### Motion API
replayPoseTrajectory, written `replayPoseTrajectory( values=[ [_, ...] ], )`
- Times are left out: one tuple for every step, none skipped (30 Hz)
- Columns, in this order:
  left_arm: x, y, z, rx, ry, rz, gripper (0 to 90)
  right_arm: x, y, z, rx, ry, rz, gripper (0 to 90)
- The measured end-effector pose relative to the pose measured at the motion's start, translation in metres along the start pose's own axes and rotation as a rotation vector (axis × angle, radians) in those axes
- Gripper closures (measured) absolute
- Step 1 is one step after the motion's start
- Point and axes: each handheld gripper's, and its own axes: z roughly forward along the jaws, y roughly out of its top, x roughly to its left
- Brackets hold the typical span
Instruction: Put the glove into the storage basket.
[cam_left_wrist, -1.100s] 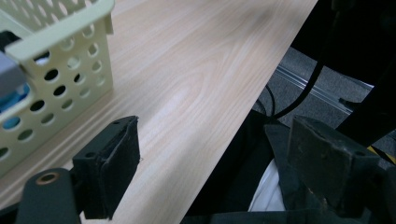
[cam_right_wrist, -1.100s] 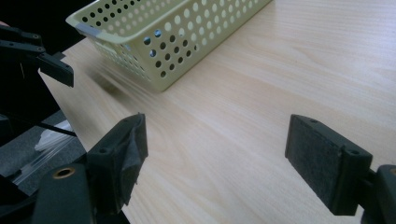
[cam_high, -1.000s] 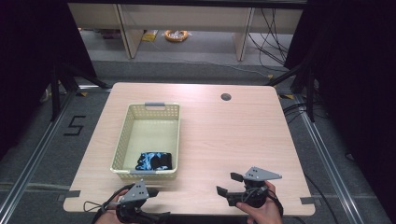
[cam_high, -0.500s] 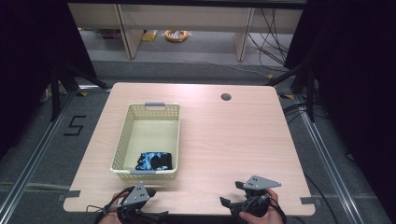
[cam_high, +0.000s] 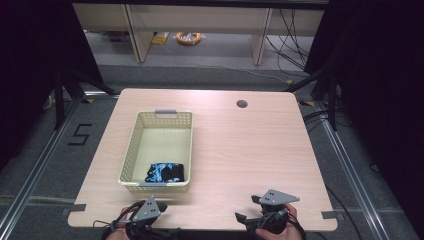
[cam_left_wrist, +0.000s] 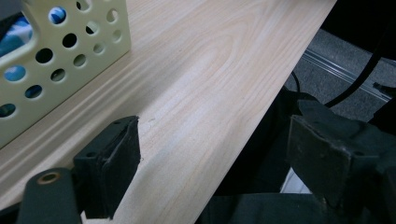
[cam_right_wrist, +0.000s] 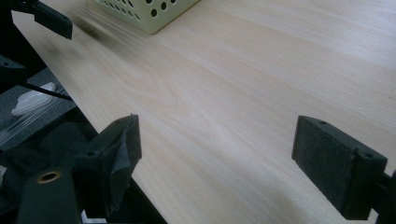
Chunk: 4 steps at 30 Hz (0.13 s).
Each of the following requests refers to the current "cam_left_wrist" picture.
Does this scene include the thick black cable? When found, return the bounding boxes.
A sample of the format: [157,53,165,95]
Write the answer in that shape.
[324,18,396,108]

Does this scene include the thin black cable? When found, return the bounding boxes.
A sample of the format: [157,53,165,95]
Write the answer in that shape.
[290,70,302,93]

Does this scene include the pale green perforated plastic basket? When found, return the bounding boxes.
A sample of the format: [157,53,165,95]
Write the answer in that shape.
[0,0,132,149]

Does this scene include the blue camouflage fingerless glove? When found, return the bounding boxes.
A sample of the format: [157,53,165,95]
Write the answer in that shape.
[0,7,67,82]

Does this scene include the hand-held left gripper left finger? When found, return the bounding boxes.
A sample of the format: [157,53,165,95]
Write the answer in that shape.
[72,115,142,220]

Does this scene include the metal floor rail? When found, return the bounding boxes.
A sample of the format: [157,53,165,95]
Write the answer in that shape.
[302,49,392,103]

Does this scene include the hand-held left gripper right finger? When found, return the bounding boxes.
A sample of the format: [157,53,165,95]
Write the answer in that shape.
[286,99,389,209]

